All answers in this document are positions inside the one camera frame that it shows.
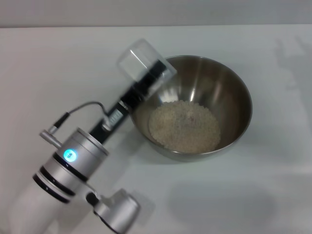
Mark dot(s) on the white rice grains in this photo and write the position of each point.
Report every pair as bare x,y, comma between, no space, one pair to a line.
185,126

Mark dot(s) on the stainless steel mixing bowl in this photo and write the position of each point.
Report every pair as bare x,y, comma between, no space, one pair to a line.
219,97

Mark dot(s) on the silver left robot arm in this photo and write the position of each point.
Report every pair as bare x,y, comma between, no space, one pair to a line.
73,170

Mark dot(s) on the clear plastic measuring cup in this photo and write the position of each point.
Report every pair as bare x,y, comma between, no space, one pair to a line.
136,58

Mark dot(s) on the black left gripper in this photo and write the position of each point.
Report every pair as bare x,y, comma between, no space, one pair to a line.
112,122

